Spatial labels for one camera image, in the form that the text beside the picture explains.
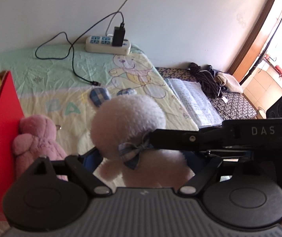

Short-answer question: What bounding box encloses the white power strip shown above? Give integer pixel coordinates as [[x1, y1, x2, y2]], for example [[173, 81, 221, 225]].
[[85, 36, 131, 55]]

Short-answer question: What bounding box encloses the black charging cable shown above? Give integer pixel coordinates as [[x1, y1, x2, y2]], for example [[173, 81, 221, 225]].
[[34, 11, 126, 86]]

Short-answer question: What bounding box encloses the white rabbit plush toy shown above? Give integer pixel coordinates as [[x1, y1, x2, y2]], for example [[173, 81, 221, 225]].
[[90, 95, 194, 189]]

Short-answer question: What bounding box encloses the black charger adapter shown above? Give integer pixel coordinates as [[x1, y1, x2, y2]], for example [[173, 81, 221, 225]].
[[112, 23, 125, 47]]

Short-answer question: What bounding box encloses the black coiled cable bundle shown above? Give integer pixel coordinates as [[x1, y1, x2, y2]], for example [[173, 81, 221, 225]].
[[188, 62, 223, 99]]

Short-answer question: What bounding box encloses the red cardboard box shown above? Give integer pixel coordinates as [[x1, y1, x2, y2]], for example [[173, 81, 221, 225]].
[[0, 71, 24, 220]]

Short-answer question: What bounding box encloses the white cloth bundle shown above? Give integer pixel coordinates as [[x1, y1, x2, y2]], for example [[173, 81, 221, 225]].
[[216, 72, 243, 94]]

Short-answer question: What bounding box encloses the pink bear plush toy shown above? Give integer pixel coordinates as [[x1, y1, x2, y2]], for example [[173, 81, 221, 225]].
[[12, 115, 67, 178]]

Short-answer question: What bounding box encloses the white striped folded cloth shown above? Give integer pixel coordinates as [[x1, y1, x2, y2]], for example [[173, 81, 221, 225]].
[[165, 78, 223, 128]]

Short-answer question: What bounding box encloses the pastel bear bed sheet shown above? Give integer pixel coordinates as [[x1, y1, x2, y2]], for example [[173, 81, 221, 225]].
[[0, 44, 197, 155]]

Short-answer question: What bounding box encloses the brown wooden door frame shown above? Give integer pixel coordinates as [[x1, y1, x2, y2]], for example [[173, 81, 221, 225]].
[[228, 0, 282, 81]]

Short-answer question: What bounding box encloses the grey wall cable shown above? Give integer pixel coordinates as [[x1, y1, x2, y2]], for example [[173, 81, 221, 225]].
[[104, 0, 142, 37]]

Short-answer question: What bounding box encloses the dark patterned mattress cloth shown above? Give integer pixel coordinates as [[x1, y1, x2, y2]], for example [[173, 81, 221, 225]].
[[156, 67, 257, 120]]

